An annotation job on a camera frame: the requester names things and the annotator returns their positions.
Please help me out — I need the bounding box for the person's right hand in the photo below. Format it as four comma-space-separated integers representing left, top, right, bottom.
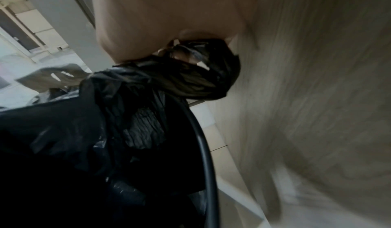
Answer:
88, 0, 265, 64

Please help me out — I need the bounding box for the black plastic garbage bag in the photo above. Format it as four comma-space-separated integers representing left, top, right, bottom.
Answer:
0, 37, 242, 228

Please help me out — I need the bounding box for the dark brown door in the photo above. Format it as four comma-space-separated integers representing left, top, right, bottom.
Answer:
0, 5, 41, 52

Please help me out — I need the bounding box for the black trash bin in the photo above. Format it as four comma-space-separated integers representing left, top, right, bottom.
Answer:
180, 99, 221, 228

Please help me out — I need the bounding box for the light wood cabinet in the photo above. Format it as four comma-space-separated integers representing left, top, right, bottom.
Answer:
211, 0, 391, 228

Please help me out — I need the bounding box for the white door frame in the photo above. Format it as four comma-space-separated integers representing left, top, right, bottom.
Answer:
13, 0, 120, 74

